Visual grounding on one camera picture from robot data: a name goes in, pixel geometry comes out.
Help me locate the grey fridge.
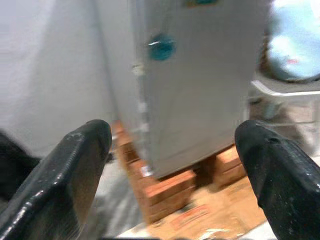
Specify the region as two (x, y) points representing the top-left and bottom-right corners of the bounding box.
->
(94, 0), (270, 180)

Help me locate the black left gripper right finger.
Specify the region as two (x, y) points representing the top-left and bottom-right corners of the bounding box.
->
(234, 119), (320, 240)

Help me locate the white wire rack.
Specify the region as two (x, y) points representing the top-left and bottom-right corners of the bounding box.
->
(247, 79), (320, 151)

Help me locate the light blue plastic bag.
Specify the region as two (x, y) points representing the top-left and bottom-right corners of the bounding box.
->
(264, 0), (320, 82)

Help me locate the brown cardboard sheet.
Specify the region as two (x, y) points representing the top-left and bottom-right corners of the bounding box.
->
(149, 174), (268, 238)

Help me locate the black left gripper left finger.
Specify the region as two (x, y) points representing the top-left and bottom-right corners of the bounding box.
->
(0, 119), (113, 240)

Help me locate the red brick fridge base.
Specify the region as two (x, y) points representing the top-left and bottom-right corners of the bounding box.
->
(109, 119), (248, 225)

